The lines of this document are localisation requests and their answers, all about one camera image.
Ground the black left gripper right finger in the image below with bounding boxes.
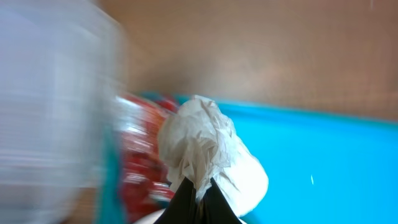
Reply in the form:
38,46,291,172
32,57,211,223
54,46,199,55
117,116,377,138
201,178,242,224

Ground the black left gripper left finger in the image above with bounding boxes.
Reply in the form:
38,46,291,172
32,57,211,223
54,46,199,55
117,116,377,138
154,177,197,224

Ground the red snack wrapper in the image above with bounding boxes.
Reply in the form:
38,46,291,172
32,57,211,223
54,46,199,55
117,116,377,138
117,95,178,223

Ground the white tissue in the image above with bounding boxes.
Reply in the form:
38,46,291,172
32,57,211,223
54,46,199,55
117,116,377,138
157,95,269,217

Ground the large white plate with peanuts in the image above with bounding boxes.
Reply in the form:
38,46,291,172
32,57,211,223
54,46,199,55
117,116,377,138
135,208,246,224

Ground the teal plastic tray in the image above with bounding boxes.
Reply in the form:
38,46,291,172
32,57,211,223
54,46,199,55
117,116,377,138
95,91,398,224

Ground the clear plastic bin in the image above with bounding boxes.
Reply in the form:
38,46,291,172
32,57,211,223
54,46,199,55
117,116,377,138
1,0,121,223

